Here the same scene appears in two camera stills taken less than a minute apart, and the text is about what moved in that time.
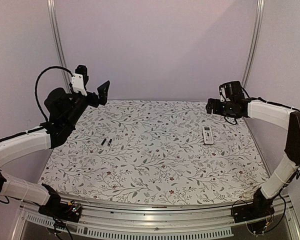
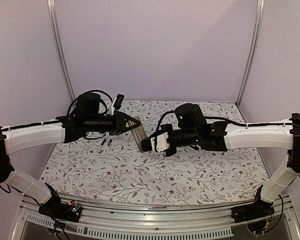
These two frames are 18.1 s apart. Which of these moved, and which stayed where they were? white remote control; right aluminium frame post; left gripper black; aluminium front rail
Moved: white remote control; left gripper black
Stayed: right aluminium frame post; aluminium front rail
